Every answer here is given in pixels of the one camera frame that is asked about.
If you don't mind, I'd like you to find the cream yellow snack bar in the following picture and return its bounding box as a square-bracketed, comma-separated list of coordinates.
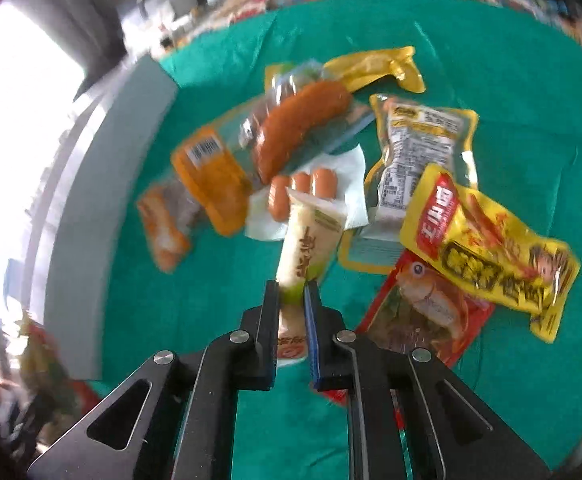
[276, 190, 346, 362]

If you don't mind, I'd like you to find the gold nut snack bag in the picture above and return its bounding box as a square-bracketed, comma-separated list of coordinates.
[19, 314, 99, 424]

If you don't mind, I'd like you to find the red fish snack packet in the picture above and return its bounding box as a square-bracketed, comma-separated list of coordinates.
[320, 248, 497, 430]

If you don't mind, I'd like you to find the yellow chicken feet packet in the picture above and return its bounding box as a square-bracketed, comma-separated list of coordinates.
[399, 164, 580, 344]

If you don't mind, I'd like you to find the orange white snack packet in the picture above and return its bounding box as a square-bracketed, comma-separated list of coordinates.
[136, 177, 202, 273]

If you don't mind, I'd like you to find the orange label snack packet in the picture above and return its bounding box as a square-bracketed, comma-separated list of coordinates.
[171, 126, 252, 237]

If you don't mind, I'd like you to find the mini sausages packet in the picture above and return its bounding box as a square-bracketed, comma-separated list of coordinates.
[244, 145, 369, 242]

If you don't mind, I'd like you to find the clear label snack packet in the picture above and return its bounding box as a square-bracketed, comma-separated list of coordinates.
[338, 93, 478, 275]

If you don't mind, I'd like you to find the large sausage packet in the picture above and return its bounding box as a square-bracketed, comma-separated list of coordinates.
[238, 60, 373, 185]

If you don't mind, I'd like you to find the yellow foil snack packet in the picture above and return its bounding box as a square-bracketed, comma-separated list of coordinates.
[263, 45, 428, 96]

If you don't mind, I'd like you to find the grey curtain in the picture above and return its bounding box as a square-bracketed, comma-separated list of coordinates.
[10, 0, 126, 96]

